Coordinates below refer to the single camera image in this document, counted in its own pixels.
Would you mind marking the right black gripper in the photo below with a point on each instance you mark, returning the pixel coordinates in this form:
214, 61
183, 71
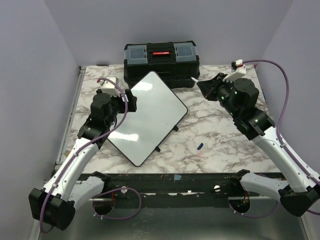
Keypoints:
208, 88

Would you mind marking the blue marker cap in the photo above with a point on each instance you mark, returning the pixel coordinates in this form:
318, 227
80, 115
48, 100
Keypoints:
200, 146

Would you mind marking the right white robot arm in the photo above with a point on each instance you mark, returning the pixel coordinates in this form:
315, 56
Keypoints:
298, 191

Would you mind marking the aluminium side rail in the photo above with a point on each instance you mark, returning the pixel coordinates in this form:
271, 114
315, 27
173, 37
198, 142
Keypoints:
44, 228

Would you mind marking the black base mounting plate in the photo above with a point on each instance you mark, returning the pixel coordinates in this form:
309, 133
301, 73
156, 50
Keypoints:
167, 190

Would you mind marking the black plastic toolbox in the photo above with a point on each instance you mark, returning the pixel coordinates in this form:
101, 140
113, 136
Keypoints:
176, 63

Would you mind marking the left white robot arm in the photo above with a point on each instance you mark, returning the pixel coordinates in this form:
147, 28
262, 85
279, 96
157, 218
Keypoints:
56, 202

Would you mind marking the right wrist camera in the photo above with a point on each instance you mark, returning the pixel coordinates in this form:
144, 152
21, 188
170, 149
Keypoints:
238, 70

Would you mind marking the small yellow grey object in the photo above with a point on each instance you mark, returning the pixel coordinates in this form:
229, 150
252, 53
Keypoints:
66, 153

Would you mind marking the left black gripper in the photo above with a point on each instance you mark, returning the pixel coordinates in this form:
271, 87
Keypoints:
131, 104

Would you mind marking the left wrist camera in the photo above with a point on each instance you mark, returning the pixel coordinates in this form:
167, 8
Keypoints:
108, 88

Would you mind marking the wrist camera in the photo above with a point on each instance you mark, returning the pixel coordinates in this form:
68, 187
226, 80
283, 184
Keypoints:
238, 70
108, 88

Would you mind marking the white whiteboard black frame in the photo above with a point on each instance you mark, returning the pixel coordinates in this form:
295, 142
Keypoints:
159, 110

